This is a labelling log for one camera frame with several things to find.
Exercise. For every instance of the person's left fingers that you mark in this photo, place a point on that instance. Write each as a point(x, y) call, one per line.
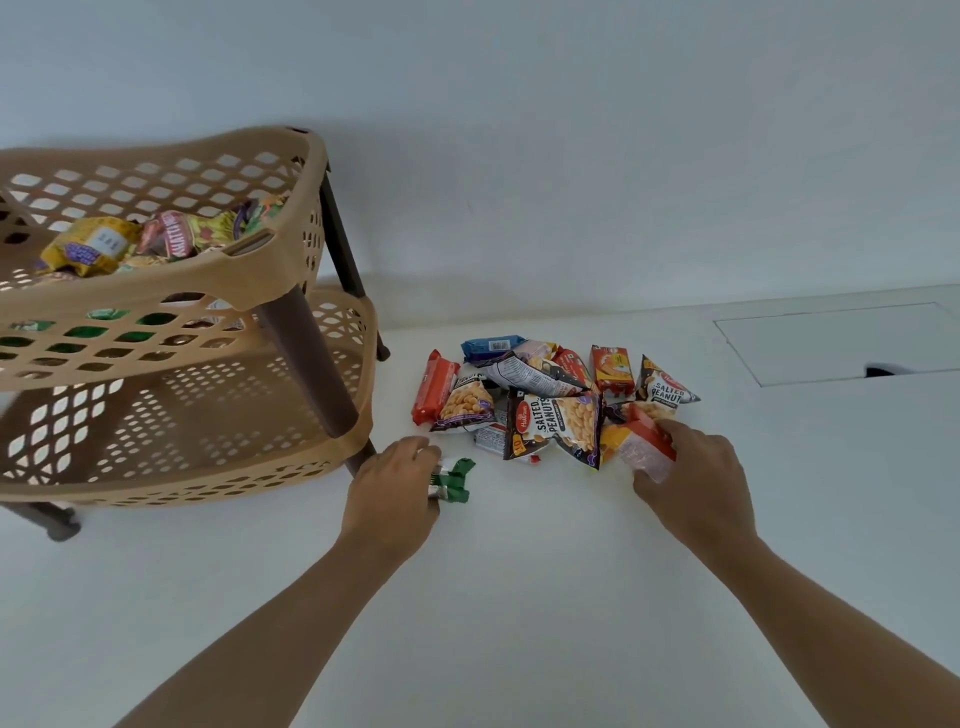
point(420, 450)

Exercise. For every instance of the brown rack foot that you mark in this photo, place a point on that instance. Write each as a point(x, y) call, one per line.
point(46, 519)

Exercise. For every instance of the orange red white snack packet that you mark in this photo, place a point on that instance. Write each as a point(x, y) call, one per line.
point(637, 444)

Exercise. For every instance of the red brown snack packet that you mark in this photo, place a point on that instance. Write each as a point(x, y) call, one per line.
point(180, 234)

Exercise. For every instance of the person's right forearm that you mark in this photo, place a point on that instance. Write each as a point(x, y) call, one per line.
point(832, 645)

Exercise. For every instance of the large black peanut packet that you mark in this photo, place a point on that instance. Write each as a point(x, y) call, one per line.
point(559, 427)

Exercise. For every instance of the person's right hand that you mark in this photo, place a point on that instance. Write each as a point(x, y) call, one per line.
point(705, 487)

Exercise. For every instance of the beige plastic upper rack basket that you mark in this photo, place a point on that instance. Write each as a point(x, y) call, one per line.
point(262, 270)

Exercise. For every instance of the pale pink snack packet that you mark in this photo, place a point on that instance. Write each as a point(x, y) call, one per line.
point(537, 349)

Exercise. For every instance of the beige plastic lower rack basket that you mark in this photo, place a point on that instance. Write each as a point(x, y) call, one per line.
point(225, 472)

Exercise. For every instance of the beige plastic rack basket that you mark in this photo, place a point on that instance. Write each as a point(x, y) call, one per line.
point(225, 472)
point(262, 270)

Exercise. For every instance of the long red biscuit packet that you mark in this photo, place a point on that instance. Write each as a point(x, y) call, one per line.
point(433, 388)

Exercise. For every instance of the purple green snack packet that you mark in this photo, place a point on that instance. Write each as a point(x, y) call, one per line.
point(259, 214)

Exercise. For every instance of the blue snack packet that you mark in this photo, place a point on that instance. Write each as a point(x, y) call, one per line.
point(491, 347)

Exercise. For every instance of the person's right fingers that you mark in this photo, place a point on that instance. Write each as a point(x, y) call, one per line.
point(679, 435)

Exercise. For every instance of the crumpled black peanut packet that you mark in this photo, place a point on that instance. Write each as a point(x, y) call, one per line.
point(664, 388)

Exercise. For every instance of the dark red snack packet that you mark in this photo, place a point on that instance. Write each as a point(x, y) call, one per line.
point(574, 367)

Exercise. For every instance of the green white snack packet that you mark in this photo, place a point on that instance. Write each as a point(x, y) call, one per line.
point(454, 481)

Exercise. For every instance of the small silver snack packet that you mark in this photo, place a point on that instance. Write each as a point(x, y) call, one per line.
point(491, 439)

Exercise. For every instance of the person's left forearm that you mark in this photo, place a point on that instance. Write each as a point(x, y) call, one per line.
point(285, 637)

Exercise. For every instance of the brown rack leg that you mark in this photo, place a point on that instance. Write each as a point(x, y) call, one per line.
point(311, 367)
point(343, 244)

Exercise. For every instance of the person's left hand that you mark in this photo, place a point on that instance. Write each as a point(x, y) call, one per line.
point(390, 499)

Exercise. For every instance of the orange red biscuit packet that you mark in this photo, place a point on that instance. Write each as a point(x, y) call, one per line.
point(613, 370)

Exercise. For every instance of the silver white snack packet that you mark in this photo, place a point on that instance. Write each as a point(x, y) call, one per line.
point(525, 373)

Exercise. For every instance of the small purple peanut packet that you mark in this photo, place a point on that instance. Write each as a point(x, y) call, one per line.
point(465, 405)

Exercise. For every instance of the yellow snack packet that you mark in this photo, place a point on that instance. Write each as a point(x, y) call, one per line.
point(82, 247)

